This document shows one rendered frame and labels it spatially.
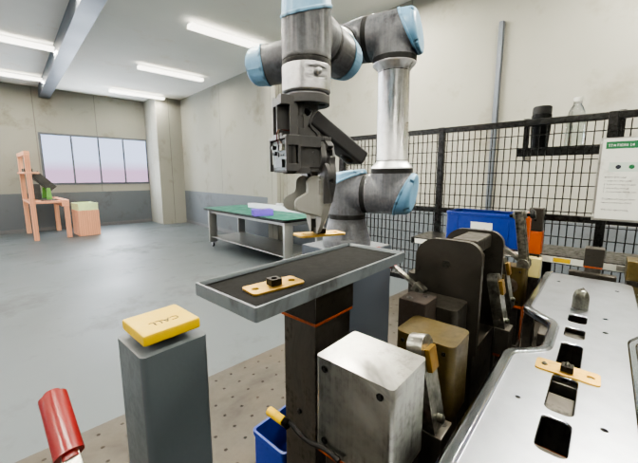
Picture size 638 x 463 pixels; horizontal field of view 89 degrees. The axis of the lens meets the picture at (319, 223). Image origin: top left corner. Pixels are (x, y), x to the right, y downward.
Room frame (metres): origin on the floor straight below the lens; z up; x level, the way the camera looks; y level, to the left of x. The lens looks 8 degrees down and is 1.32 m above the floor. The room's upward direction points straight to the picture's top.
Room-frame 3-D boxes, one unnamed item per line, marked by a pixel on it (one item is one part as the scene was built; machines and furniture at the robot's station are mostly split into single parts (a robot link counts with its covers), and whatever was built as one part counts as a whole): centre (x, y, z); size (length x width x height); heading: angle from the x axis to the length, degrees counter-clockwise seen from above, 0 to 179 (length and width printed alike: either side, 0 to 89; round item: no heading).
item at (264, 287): (0.44, 0.06, 1.17); 0.08 x 0.04 x 0.01; 130
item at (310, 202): (0.51, 0.01, 1.27); 0.06 x 0.03 x 0.09; 118
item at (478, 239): (0.70, -0.31, 0.95); 0.18 x 0.13 x 0.49; 139
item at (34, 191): (7.31, 5.83, 0.90); 1.39 x 1.24 x 1.79; 44
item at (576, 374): (0.49, -0.40, 1.01); 0.08 x 0.04 x 0.01; 50
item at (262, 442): (0.62, 0.07, 0.75); 0.11 x 0.10 x 0.09; 139
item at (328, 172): (0.52, -0.01, 1.31); 0.05 x 0.02 x 0.09; 28
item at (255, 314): (0.53, 0.00, 1.16); 0.37 x 0.14 x 0.02; 139
